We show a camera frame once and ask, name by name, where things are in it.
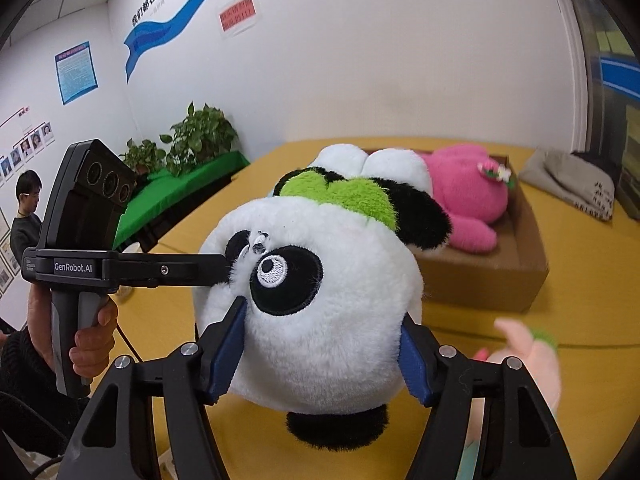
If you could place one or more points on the red wall notice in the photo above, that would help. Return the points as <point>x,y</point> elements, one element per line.
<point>239,15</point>

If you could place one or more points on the person's left hand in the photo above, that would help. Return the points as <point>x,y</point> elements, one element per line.
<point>95,345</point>

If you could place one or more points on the pink plush toy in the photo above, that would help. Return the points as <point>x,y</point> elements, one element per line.
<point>465,195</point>

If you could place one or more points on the green table cloth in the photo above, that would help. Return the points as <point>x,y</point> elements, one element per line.
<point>165,200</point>

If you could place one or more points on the brown cardboard box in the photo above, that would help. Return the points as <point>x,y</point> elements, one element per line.
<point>500,280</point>

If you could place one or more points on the grey cloth bag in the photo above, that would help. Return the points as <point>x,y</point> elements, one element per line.
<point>560,175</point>

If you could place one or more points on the pink and teal pig plush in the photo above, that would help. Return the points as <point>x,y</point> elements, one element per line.
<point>535,365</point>

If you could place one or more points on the large green potted plant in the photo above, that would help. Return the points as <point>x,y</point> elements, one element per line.
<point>200,135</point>

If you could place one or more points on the glass door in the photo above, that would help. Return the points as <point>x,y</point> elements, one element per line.
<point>610,125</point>

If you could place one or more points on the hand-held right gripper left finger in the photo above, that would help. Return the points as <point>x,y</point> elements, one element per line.
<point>230,347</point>

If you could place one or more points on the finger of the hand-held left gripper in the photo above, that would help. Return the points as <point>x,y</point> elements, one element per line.
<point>180,271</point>

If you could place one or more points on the white panda plush toy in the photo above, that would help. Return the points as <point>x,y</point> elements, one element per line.
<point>325,340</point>

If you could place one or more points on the small green potted plant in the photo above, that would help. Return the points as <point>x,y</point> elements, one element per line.
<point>142,157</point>

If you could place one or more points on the wall photo chart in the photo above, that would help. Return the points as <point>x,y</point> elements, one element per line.
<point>30,145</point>

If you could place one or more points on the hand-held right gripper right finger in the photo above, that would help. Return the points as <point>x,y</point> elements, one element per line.
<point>412,360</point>

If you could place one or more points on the blue wave wall decal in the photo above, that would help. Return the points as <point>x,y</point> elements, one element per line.
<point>150,35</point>

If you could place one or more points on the blue framed wall poster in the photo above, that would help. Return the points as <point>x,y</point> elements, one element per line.
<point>76,72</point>

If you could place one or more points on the blue door banner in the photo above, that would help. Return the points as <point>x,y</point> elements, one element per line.
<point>620,75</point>

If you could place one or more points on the person's left forearm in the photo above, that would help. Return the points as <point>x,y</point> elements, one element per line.
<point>30,375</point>

